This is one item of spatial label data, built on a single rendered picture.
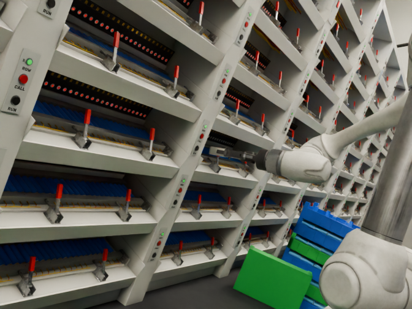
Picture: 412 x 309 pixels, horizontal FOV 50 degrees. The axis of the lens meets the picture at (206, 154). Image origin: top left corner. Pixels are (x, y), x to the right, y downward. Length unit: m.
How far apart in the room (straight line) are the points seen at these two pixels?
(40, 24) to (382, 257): 0.88
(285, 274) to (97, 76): 1.34
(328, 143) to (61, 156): 0.94
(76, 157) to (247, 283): 1.22
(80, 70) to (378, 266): 0.79
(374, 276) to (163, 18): 0.79
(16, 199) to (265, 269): 1.26
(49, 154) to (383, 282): 0.80
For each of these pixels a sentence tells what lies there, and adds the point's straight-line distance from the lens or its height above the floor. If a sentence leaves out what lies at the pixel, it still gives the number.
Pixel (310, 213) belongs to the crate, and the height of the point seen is 0.44.
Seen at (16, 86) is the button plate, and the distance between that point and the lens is 0.90.
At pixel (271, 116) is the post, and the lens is 2.06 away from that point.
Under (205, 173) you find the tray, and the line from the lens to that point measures 1.57.
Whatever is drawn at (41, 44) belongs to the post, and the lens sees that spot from 0.91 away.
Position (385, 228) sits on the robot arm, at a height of 0.59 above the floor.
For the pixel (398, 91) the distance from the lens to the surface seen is 4.86.
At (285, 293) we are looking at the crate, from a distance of 2.07.
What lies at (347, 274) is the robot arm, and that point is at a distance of 1.08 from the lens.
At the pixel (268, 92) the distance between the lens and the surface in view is 1.79.
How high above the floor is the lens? 0.67
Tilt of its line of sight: 4 degrees down
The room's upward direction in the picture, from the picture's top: 22 degrees clockwise
